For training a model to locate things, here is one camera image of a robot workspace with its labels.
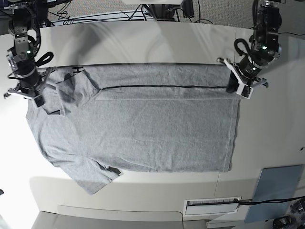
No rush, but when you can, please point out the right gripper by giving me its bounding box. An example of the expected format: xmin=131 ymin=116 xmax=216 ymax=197
xmin=3 ymin=67 xmax=57 ymax=107

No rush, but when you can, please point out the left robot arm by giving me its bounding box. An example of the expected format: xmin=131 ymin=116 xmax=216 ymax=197
xmin=217 ymin=0 xmax=286 ymax=99

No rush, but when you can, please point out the blue-grey board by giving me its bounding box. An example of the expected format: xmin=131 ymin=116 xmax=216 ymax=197
xmin=244 ymin=165 xmax=303 ymax=223

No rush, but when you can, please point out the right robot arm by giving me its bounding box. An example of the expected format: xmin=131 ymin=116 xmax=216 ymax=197
xmin=3 ymin=0 xmax=56 ymax=107

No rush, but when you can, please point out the grey T-shirt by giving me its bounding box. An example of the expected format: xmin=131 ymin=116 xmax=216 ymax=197
xmin=26 ymin=65 xmax=239 ymax=194

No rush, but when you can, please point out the central camera stand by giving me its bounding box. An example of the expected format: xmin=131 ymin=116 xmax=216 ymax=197
xmin=140 ymin=0 xmax=194 ymax=22

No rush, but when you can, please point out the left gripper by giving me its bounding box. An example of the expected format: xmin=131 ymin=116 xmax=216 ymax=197
xmin=217 ymin=57 xmax=269 ymax=99

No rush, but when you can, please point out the black cable on table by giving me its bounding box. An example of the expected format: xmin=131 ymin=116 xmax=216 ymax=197
xmin=234 ymin=197 xmax=305 ymax=206

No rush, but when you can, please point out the white cable grommet tray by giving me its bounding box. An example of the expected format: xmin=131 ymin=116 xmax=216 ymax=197
xmin=183 ymin=196 xmax=242 ymax=217

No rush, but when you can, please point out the black device bottom right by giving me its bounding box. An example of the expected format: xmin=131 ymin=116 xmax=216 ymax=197
xmin=273 ymin=215 xmax=298 ymax=229

